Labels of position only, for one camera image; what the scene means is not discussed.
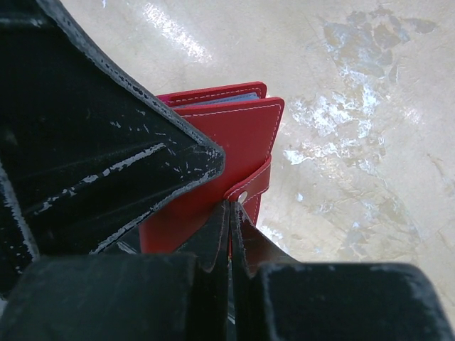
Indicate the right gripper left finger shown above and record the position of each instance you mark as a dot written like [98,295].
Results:
[177,296]

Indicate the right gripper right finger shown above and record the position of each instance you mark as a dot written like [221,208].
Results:
[280,298]

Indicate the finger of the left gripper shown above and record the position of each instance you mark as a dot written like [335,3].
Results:
[87,153]

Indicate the red leather card holder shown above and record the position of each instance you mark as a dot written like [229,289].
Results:
[244,121]

